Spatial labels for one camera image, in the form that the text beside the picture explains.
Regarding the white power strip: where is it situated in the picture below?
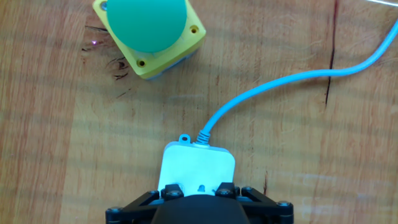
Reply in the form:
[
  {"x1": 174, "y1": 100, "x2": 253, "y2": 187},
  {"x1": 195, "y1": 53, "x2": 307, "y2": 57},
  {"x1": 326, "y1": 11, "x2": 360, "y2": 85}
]
[{"x1": 157, "y1": 134, "x2": 236, "y2": 197}]

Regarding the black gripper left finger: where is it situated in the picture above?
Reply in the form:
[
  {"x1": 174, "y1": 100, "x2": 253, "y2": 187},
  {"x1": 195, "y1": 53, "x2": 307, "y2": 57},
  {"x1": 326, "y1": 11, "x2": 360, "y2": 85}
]
[{"x1": 105, "y1": 183, "x2": 185, "y2": 224}]

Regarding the grey power strip cable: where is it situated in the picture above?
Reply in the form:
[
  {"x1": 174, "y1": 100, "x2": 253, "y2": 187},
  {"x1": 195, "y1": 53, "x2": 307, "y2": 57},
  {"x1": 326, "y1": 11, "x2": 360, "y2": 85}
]
[{"x1": 195, "y1": 18, "x2": 398, "y2": 147}]

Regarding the green button yellow box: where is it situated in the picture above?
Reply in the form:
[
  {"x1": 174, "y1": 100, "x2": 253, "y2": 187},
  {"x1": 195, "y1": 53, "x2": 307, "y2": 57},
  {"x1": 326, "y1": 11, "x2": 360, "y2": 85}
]
[{"x1": 92, "y1": 0, "x2": 207, "y2": 80}]

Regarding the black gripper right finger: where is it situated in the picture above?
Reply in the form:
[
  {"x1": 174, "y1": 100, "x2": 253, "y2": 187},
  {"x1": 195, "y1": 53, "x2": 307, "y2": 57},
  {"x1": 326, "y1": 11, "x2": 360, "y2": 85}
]
[{"x1": 214, "y1": 182, "x2": 295, "y2": 224}]

